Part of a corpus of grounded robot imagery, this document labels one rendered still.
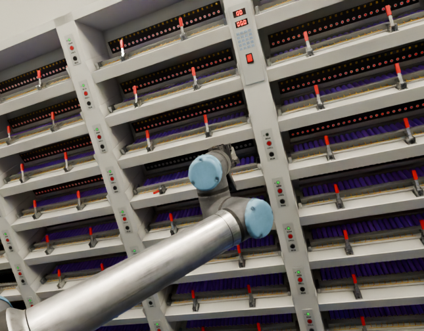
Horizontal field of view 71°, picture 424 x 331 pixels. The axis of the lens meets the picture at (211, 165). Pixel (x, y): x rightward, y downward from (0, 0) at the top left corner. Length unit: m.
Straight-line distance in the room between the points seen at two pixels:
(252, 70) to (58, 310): 0.93
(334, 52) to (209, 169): 0.64
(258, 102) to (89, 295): 0.85
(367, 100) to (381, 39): 0.20
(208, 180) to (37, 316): 0.45
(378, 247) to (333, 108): 0.56
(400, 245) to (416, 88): 0.57
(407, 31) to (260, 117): 0.54
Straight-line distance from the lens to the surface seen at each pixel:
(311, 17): 1.38
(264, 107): 1.14
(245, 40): 1.17
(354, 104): 1.17
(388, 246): 1.35
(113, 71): 1.34
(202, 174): 0.78
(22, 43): 1.64
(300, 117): 1.14
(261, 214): 0.70
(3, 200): 1.84
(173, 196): 1.28
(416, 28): 1.23
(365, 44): 1.19
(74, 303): 0.58
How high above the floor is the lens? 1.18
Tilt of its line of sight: 8 degrees down
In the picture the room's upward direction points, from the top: 14 degrees counter-clockwise
